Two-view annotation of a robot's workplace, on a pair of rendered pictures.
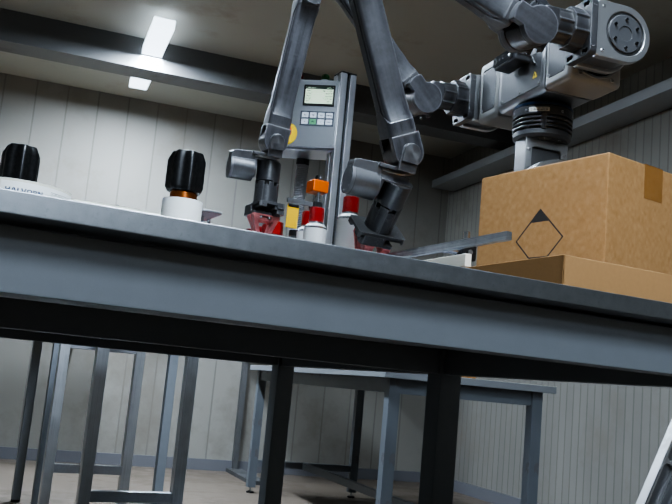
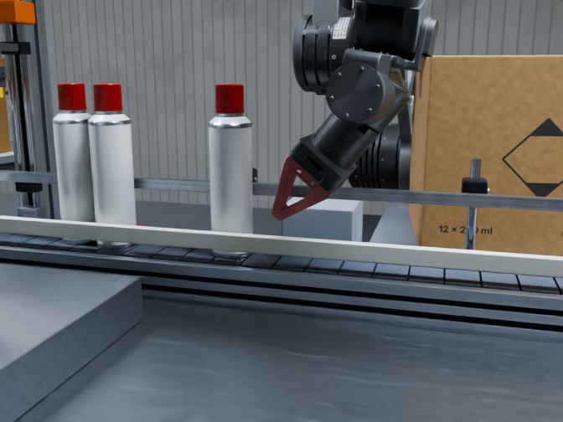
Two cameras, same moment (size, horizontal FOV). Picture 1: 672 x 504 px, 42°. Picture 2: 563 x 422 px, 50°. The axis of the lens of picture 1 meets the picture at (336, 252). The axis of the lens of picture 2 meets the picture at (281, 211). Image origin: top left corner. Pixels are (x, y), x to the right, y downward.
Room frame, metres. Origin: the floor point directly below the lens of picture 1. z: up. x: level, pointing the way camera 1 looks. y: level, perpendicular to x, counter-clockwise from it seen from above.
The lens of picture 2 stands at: (1.24, 0.47, 1.10)
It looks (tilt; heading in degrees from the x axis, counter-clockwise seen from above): 13 degrees down; 312
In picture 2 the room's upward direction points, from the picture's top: straight up
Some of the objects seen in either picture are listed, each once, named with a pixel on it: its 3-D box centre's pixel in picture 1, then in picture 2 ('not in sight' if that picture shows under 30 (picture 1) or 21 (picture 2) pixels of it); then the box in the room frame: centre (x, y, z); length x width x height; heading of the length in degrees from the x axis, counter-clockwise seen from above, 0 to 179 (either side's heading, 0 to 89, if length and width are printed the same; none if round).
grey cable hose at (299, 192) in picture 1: (299, 198); not in sight; (2.26, 0.11, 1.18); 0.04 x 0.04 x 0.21
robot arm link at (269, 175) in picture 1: (265, 172); not in sight; (2.03, 0.18, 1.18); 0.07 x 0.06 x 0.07; 109
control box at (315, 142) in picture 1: (309, 119); not in sight; (2.20, 0.10, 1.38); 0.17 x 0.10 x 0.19; 81
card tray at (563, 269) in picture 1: (561, 293); not in sight; (1.17, -0.31, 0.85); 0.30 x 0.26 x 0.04; 26
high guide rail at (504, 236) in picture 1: (350, 264); (202, 186); (1.82, -0.03, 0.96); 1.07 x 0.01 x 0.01; 26
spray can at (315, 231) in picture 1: (312, 253); (112, 166); (1.90, 0.05, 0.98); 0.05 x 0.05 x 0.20
